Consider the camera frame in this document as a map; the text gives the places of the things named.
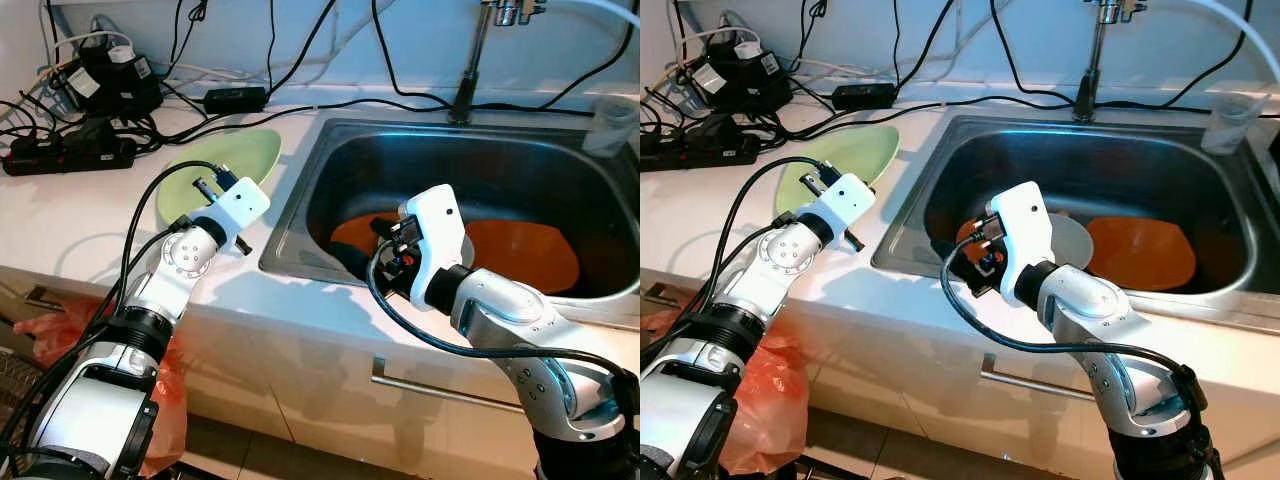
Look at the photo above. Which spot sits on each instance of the white kitchen cabinet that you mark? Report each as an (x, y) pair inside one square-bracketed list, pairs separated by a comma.
[(900, 400), (300, 400)]

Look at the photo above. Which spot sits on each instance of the black charger box with labels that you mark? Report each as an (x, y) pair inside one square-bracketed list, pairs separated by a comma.
[(115, 85), (745, 80)]

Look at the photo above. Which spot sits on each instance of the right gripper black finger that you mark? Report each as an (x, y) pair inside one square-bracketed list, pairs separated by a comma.
[(358, 262), (948, 251)]

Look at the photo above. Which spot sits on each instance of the metal faucet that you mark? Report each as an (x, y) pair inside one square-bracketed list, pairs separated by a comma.
[(1090, 80), (470, 80)]

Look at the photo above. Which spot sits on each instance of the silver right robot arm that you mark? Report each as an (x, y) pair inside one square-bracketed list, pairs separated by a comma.
[(1100, 310), (520, 310)]

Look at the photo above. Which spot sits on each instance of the black power adapter brick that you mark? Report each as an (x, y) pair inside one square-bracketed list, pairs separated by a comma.
[(235, 100), (865, 97)]

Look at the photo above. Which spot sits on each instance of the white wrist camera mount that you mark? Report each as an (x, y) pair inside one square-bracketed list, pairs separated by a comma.
[(850, 200), (1022, 220), (245, 205), (435, 225)]

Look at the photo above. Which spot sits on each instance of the red plastic bag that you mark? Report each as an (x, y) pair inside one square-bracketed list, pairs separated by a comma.
[(770, 410), (170, 400)]

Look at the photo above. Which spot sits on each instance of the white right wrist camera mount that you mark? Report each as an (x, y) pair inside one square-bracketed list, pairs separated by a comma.
[(435, 225), (1022, 220)]

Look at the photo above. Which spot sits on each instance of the light green plate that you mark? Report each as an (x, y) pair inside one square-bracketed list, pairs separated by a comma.
[(865, 150), (240, 155)]

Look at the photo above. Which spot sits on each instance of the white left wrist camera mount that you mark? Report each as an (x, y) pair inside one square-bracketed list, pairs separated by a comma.
[(850, 200), (245, 205)]

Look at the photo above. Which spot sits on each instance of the clear plastic cup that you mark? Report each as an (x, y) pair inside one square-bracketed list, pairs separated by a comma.
[(1230, 125), (610, 130)]

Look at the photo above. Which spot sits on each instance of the stainless steel sink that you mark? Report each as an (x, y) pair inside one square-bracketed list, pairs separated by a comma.
[(1130, 170), (500, 175)]

